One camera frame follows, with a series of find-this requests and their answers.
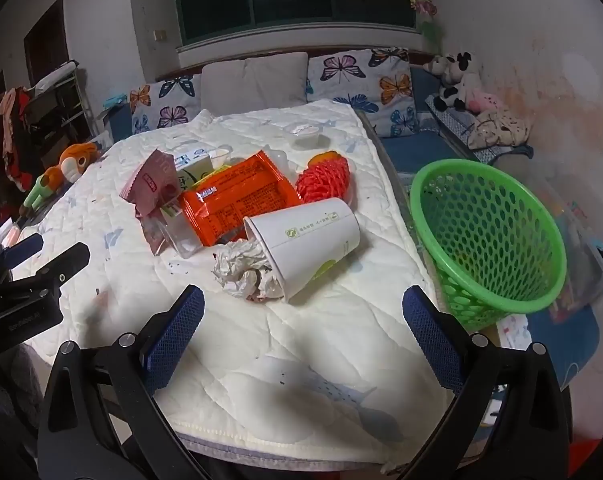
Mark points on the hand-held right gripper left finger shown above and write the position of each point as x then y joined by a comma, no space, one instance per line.
177,340

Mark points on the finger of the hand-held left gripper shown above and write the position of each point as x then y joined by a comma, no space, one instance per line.
63,265
26,248

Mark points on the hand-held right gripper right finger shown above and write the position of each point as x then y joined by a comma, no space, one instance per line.
431,340

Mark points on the white tissue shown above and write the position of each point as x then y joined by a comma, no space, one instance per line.
241,265

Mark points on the clear plastic cup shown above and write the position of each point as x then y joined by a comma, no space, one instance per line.
279,160
181,237

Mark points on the pink snack packet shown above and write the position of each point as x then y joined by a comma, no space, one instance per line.
154,177

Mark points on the white paper cup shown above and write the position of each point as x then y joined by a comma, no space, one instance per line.
306,245

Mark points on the orange snack packet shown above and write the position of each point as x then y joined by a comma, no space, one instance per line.
241,195

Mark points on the white blue milk carton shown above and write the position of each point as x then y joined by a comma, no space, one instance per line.
194,162

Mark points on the green plastic basket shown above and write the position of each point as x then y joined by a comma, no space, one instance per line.
462,164

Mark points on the red foam fruit net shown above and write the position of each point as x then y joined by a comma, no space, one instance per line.
326,180

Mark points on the red clothes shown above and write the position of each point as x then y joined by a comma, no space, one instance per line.
13,160

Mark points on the white quilted blanket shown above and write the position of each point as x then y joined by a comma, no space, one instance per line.
331,360

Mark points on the orange plush toy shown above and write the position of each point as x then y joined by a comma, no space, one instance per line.
76,157

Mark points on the blue printed mat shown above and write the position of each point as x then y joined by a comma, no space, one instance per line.
566,345

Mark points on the metal rack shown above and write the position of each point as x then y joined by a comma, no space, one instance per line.
61,105

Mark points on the teal plastic object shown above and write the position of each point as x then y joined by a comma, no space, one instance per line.
113,101

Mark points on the butterfly print pillow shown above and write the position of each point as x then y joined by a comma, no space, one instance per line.
361,80
166,105

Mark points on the blue sofa cushion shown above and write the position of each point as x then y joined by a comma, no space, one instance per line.
421,147

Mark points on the dark wooden door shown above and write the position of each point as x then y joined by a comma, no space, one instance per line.
43,40

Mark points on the orange fruit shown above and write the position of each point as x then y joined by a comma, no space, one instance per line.
326,156

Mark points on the spotted beige cloth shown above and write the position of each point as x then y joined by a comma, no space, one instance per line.
501,127

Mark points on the grey cushion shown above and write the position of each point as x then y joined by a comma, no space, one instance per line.
226,85
276,80

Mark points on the pink plush toy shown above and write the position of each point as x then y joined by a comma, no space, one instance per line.
481,102

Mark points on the clear jelly cup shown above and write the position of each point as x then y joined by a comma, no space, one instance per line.
304,132

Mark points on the black white cow plush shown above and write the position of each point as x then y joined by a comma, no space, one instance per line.
456,77

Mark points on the dark window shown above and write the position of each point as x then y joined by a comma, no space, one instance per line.
301,0

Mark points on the wall switch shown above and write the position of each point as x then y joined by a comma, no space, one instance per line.
160,35

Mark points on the flower wall decoration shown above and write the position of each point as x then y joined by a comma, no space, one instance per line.
424,5

